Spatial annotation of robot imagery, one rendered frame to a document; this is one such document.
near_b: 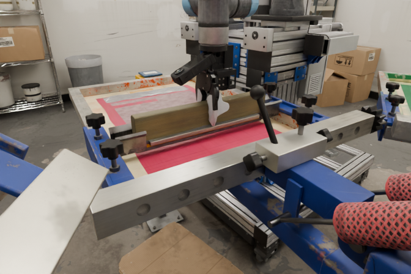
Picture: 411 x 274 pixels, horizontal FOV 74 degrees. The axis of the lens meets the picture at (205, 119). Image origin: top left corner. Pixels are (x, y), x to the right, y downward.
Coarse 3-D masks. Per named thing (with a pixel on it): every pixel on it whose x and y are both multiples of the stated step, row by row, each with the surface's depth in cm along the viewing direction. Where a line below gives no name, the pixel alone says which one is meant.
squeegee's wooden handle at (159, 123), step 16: (240, 96) 78; (160, 112) 66; (176, 112) 68; (192, 112) 70; (240, 112) 79; (256, 112) 82; (144, 128) 65; (160, 128) 67; (176, 128) 69; (192, 128) 72
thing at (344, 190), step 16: (272, 176) 51; (288, 176) 47; (304, 176) 44; (320, 176) 44; (336, 176) 44; (304, 192) 45; (320, 192) 42; (336, 192) 41; (352, 192) 41; (368, 192) 41; (320, 208) 42
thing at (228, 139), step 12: (156, 96) 111; (168, 96) 111; (180, 96) 111; (192, 96) 111; (216, 132) 80; (228, 132) 80; (240, 132) 80; (252, 132) 80; (264, 132) 80; (276, 132) 80; (228, 144) 73; (240, 144) 73
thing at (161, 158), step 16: (112, 112) 95; (128, 112) 94; (144, 112) 94; (176, 144) 73; (192, 144) 73; (208, 144) 73; (144, 160) 65; (160, 160) 65; (176, 160) 65; (192, 160) 65
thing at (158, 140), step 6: (252, 114) 82; (258, 114) 82; (228, 120) 77; (234, 120) 77; (240, 120) 78; (246, 120) 80; (210, 126) 74; (216, 126) 74; (222, 126) 75; (180, 132) 70; (186, 132) 70; (192, 132) 71; (198, 132) 72; (156, 138) 67; (162, 138) 67; (168, 138) 67; (174, 138) 68; (150, 144) 66; (156, 144) 66
